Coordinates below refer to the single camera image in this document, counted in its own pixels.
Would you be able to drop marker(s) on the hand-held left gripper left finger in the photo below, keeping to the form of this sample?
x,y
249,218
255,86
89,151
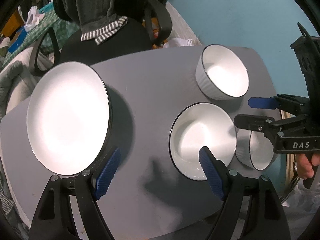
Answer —
x,y
107,173

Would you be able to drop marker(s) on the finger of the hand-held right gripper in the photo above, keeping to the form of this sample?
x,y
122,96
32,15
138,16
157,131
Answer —
x,y
261,103
250,122

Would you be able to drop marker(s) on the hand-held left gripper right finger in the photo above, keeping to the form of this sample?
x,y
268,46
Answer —
x,y
211,173

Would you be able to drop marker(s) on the small white cup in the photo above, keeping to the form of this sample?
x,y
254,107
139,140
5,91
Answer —
x,y
260,155

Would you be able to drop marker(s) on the white bowl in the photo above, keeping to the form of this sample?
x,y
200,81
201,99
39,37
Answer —
x,y
225,75
197,140

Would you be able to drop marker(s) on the large white plate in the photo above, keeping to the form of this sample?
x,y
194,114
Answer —
x,y
67,120
109,115

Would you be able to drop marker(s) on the person's right hand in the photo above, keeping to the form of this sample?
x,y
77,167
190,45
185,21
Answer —
x,y
302,166

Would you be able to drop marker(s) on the wooden plank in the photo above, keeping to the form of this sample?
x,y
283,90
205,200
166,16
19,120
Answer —
x,y
290,160

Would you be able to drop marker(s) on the clear plastic sheet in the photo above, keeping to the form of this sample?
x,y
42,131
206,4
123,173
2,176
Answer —
x,y
300,200

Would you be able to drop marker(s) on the white plastic bag on floor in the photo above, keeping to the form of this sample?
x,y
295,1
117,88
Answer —
x,y
178,42

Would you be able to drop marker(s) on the striped cloth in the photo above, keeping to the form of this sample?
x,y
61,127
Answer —
x,y
6,201

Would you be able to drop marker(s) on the orange item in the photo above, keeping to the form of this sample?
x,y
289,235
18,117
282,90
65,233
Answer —
x,y
157,33

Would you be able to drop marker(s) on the black office chair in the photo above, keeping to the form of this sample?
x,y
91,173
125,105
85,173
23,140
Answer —
x,y
112,42

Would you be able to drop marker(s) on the grey duvet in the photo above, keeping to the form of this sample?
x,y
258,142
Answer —
x,y
10,80

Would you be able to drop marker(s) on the green checked tablecloth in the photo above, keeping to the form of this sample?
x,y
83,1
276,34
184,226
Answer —
x,y
66,31

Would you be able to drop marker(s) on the blue box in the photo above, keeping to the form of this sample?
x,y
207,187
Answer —
x,y
17,42

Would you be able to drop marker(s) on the pale clothes heap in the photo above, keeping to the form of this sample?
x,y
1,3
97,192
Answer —
x,y
4,42

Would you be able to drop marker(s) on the grey garment with striped cuffs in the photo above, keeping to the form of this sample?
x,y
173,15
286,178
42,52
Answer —
x,y
92,5

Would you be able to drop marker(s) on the blue basket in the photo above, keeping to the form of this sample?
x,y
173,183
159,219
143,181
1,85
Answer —
x,y
47,8

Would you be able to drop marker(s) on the wooden wardrobe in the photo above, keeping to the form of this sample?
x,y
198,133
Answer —
x,y
11,23

